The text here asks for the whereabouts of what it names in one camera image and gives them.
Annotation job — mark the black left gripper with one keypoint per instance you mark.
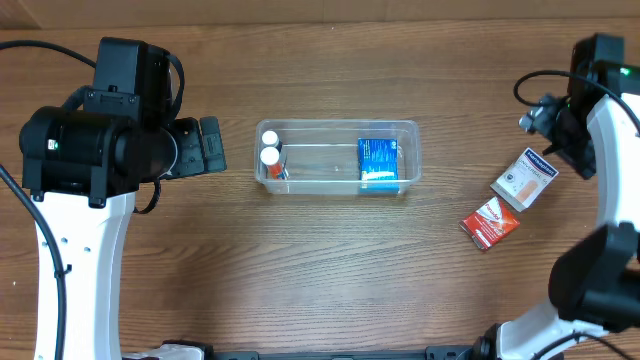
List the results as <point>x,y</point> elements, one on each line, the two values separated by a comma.
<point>210,145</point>

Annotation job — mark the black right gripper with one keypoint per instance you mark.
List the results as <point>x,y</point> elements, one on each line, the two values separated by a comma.
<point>542,116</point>

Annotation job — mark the orange vitamin tablet tube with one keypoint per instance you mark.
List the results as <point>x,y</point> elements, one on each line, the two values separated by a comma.
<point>271,159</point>

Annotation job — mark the dark brown medicine bottle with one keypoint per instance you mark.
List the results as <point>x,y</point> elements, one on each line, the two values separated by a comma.
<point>271,139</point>

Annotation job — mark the white plaster box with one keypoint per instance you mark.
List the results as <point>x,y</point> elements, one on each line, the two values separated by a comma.
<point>524,180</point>

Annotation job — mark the red Panadol box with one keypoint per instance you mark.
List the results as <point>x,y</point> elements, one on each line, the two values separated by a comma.
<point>489,224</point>

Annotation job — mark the blue lozenge box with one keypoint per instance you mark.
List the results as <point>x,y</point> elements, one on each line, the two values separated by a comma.
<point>378,166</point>

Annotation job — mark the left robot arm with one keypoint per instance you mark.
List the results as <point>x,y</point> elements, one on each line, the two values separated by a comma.
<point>83,163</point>

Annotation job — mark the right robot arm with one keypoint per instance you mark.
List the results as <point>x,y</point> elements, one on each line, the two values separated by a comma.
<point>592,292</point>

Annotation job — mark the clear plastic container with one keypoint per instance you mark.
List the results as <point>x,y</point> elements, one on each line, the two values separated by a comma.
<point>321,156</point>

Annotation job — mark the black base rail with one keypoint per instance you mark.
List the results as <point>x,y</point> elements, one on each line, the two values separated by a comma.
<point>442,352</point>

